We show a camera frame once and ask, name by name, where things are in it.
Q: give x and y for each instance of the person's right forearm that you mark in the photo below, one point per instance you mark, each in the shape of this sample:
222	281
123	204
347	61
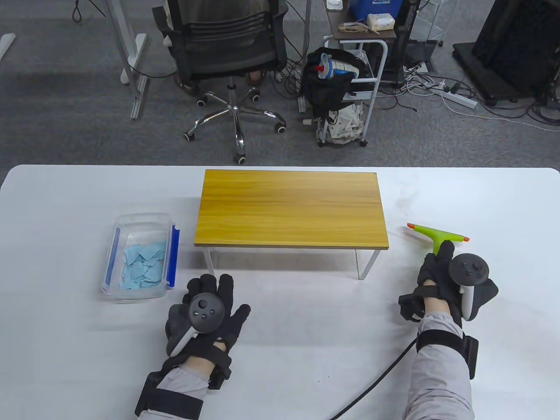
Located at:
442	376

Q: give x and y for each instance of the patterned tote bag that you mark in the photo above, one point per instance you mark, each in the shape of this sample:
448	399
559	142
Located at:
345	124

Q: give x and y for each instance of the white rolling cart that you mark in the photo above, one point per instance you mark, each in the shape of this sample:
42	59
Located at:
379	65

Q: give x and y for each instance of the gray left hand controller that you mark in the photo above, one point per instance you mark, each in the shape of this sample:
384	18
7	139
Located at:
204	310

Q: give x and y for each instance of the pile of blue paper scraps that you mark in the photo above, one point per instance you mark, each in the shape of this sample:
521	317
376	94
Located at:
144	267

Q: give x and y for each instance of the person's right hand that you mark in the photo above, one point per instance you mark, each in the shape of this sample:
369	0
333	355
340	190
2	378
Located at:
437	275

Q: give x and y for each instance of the green scraper with orange blade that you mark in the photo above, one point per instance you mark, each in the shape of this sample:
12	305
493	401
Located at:
435	234

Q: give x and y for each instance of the white tissue box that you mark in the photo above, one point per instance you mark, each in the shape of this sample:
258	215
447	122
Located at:
380	22

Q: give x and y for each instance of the white desk frame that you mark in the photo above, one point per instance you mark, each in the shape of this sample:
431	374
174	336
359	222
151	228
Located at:
127	52

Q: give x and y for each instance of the person's left forearm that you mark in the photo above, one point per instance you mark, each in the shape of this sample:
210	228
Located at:
179	385

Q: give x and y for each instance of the gray hand controller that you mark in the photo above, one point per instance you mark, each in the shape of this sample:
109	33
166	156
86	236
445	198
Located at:
204	310
470	267

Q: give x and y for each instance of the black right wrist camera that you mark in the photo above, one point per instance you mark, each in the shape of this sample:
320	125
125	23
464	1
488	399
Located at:
472	356

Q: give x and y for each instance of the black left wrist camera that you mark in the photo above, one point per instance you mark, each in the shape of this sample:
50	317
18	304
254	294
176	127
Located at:
146	393

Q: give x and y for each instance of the clear plastic storage box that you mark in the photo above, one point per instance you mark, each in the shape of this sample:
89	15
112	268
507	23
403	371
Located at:
140	225

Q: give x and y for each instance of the black bag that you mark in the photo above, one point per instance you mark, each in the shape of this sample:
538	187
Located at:
323	96

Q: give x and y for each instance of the white desk leg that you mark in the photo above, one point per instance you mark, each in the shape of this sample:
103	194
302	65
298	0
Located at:
306	43

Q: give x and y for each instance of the beige cloth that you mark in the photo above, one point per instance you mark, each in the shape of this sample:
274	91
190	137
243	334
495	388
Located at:
356	27

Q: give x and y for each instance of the person's left hand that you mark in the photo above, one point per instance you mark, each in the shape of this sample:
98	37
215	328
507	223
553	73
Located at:
229	326

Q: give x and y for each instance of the blue and white bottle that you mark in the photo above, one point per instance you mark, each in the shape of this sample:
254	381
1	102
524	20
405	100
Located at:
339	68

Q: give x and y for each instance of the small wooden table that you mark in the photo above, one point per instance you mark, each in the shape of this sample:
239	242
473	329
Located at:
284	210

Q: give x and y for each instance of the gray right hand controller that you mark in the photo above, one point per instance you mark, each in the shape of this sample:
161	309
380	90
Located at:
470	267

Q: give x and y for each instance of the white power strip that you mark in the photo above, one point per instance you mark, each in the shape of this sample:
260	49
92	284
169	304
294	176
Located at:
459	99

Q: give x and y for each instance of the black equipment stand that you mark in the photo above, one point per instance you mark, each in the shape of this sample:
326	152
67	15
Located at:
516	43

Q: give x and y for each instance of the black mesh office chair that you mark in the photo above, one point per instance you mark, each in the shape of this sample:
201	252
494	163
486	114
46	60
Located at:
227	48

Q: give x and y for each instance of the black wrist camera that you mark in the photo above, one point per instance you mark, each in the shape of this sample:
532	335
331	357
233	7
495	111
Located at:
146	393
472	356

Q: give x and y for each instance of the blue recycling bin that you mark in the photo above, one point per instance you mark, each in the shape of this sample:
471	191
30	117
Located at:
376	8

